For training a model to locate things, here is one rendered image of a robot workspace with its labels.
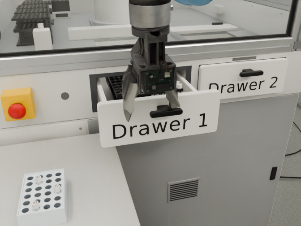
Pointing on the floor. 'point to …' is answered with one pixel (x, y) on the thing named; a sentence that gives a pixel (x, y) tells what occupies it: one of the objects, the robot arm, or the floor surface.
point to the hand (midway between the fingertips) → (150, 113)
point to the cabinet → (198, 164)
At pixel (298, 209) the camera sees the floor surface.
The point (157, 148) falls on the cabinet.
